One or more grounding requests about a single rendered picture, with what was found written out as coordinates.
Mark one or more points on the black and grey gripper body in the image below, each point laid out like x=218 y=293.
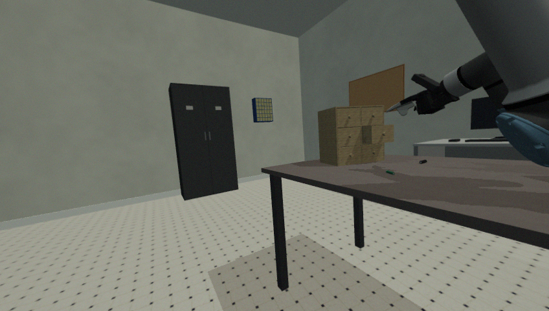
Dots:
x=430 y=102

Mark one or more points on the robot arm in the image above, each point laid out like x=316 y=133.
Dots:
x=515 y=37

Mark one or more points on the wooden drawer front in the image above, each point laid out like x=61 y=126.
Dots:
x=372 y=152
x=348 y=117
x=348 y=136
x=346 y=154
x=374 y=134
x=368 y=116

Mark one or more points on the wooden chest of drawers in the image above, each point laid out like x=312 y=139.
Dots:
x=328 y=138

